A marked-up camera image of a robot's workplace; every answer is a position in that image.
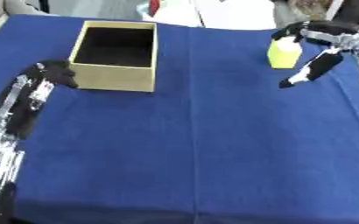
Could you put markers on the tan cardboard box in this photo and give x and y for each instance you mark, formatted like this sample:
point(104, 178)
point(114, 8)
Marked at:
point(113, 57)

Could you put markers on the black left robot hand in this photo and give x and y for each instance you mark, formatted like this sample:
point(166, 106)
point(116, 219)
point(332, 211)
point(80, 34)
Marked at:
point(19, 110)

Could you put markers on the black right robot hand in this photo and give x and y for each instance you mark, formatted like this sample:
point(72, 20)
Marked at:
point(323, 65)

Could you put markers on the yellow block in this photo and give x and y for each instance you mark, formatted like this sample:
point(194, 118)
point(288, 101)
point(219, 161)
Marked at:
point(284, 54)

